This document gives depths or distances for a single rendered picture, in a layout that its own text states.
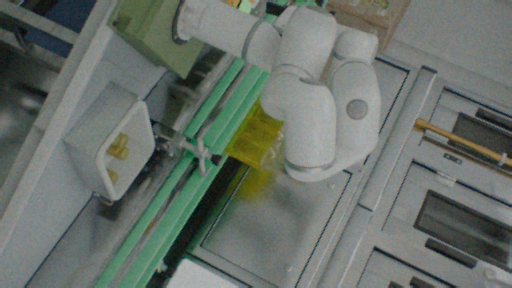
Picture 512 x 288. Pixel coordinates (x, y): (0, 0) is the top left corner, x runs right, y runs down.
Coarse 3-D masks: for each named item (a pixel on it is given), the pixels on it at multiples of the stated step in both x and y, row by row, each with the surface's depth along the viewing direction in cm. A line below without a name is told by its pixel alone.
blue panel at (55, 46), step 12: (60, 0) 162; (72, 0) 162; (84, 0) 162; (96, 0) 162; (48, 12) 159; (60, 12) 159; (72, 12) 160; (84, 12) 160; (60, 24) 157; (72, 24) 157; (24, 36) 154; (36, 36) 155; (48, 36) 155; (48, 48) 153; (60, 48) 153
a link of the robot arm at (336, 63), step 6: (336, 60) 120; (348, 60) 106; (354, 60) 105; (360, 60) 105; (330, 66) 123; (336, 66) 107; (372, 66) 107; (330, 72) 122; (330, 78) 111; (330, 84) 112; (330, 90) 113
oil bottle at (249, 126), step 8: (248, 120) 156; (256, 120) 156; (240, 128) 154; (248, 128) 154; (256, 128) 155; (264, 128) 155; (272, 128) 155; (256, 136) 153; (264, 136) 153; (272, 136) 153; (280, 136) 154; (272, 144) 152; (280, 144) 153
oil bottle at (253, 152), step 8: (232, 136) 153; (240, 136) 153; (248, 136) 153; (232, 144) 152; (240, 144) 152; (248, 144) 152; (256, 144) 152; (264, 144) 152; (224, 152) 156; (232, 152) 153; (240, 152) 151; (248, 152) 151; (256, 152) 151; (264, 152) 151; (272, 152) 151; (240, 160) 155; (248, 160) 153; (256, 160) 150; (264, 160) 150; (272, 160) 151; (256, 168) 154; (264, 168) 152
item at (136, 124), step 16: (128, 112) 119; (144, 112) 125; (128, 128) 135; (144, 128) 131; (128, 144) 139; (144, 144) 138; (112, 160) 136; (128, 160) 137; (144, 160) 137; (128, 176) 135; (112, 192) 127
